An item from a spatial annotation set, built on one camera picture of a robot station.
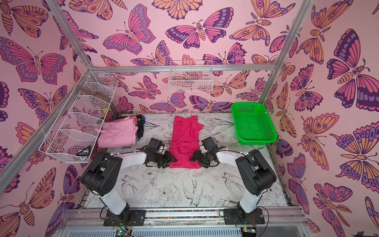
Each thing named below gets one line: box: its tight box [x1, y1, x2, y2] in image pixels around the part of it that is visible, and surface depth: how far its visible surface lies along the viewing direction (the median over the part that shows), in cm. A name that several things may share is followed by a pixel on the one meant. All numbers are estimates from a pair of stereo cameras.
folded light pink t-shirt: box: [95, 116, 139, 149], surface depth 102 cm
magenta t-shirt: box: [169, 115, 205, 169], surface depth 105 cm
